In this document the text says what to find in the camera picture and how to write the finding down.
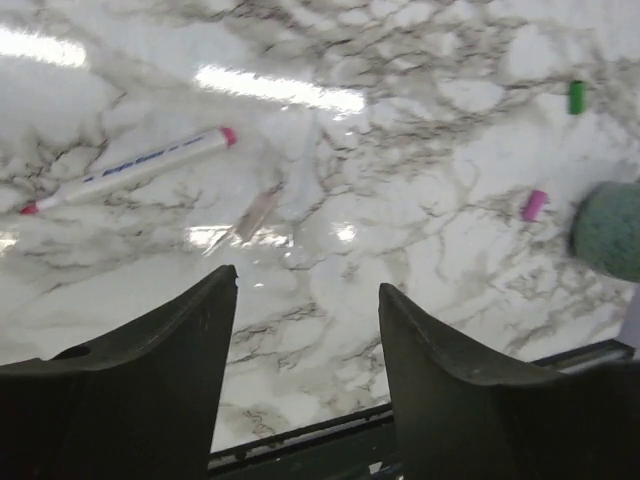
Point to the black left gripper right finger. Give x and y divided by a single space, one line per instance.
465 411

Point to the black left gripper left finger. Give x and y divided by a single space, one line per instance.
139 402

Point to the white marker with pink tip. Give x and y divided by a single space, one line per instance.
138 169

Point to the pink pen cap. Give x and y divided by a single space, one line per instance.
534 205

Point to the green pen cap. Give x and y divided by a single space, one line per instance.
576 97

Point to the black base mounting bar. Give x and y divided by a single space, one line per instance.
356 446

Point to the teal ceramic mug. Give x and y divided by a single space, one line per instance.
605 230

